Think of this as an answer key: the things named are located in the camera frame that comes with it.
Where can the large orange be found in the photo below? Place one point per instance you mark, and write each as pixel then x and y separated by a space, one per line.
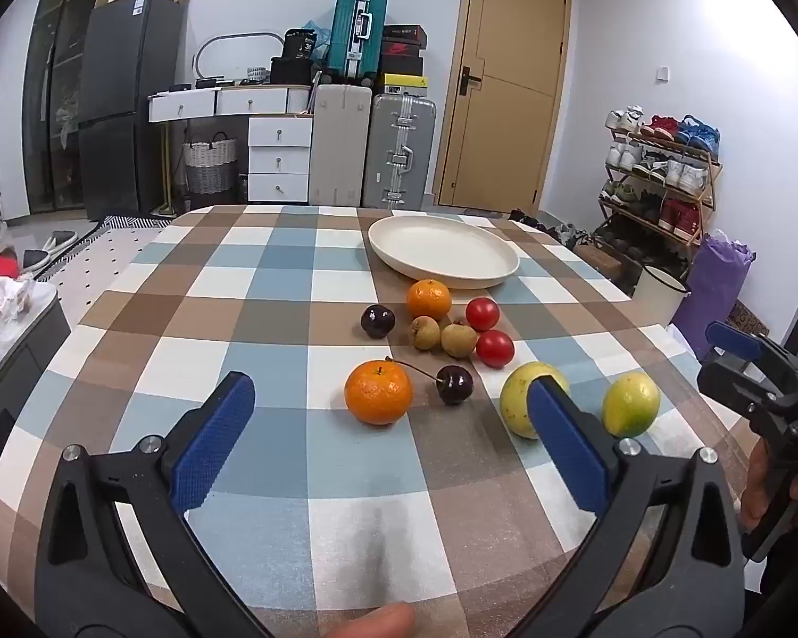
pixel 378 393

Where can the white desk with drawers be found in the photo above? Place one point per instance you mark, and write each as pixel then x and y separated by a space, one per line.
pixel 239 101

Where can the yellow and black shoe box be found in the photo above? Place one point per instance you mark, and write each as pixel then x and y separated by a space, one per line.
pixel 404 84

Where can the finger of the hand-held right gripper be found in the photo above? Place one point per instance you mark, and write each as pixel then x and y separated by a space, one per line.
pixel 731 337
pixel 738 389

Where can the dark glass cabinet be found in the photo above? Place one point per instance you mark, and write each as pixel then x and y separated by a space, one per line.
pixel 56 93

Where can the grey side table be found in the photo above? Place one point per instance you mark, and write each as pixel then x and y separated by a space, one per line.
pixel 26 352

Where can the grey slipper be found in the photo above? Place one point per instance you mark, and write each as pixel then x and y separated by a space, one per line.
pixel 58 240
pixel 34 259

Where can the cream round plate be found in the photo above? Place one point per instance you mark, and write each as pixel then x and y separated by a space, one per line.
pixel 442 251

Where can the wooden door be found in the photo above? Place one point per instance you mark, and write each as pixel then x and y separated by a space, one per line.
pixel 505 80

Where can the small orange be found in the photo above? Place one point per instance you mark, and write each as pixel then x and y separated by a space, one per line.
pixel 429 299

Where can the purple bag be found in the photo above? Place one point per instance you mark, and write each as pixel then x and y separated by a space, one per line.
pixel 715 286

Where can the black refrigerator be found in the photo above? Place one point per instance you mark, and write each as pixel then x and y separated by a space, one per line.
pixel 123 100

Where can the beige suitcase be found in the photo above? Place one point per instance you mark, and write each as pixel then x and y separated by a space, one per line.
pixel 339 146

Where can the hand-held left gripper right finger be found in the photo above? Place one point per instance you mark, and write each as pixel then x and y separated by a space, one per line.
pixel 565 442

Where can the silver suitcase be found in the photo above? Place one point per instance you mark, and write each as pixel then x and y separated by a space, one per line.
pixel 399 153

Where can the white enamel bucket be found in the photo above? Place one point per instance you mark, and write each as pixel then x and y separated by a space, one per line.
pixel 658 296

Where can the crumpled white plastic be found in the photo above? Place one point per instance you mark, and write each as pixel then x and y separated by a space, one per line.
pixel 13 299

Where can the patterned rug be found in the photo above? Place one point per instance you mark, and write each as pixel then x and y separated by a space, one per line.
pixel 100 259

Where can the checked tablecloth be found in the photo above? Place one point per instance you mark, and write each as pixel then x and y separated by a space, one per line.
pixel 272 319

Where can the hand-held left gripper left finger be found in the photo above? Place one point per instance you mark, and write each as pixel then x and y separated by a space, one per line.
pixel 216 435

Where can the shoe rack with shoes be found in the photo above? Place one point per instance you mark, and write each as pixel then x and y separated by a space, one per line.
pixel 665 173

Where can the yellow-green guava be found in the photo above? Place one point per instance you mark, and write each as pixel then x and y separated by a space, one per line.
pixel 517 399

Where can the brown doormat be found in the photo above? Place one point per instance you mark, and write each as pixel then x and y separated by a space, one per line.
pixel 748 319

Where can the woven basket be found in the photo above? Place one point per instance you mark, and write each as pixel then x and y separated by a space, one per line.
pixel 211 166

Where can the person's left hand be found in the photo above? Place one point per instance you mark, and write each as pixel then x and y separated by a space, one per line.
pixel 376 623

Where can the black bag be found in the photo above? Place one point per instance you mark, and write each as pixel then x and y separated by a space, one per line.
pixel 296 60

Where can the teal suitcase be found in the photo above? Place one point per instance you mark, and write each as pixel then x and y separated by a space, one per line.
pixel 358 30

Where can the red tomato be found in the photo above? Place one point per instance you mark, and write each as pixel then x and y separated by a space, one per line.
pixel 495 348
pixel 483 314

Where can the dark shoes on floor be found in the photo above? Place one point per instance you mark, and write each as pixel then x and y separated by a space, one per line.
pixel 558 229

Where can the person's right hand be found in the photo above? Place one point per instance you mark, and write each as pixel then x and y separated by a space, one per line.
pixel 753 492

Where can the red and black shoe box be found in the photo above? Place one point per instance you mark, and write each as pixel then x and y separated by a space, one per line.
pixel 402 48

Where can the white drawer cabinet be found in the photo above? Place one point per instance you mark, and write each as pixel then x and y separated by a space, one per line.
pixel 279 159

